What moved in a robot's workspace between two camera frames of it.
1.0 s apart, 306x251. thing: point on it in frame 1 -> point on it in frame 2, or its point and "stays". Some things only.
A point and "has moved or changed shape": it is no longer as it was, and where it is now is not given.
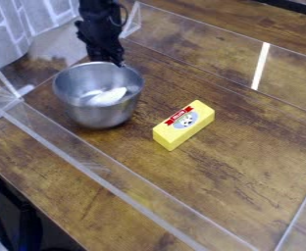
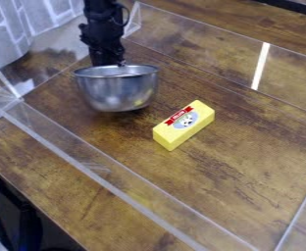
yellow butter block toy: x=184 y=125 stays
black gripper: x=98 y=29 stays
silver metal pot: x=89 y=75 has moved or changed shape
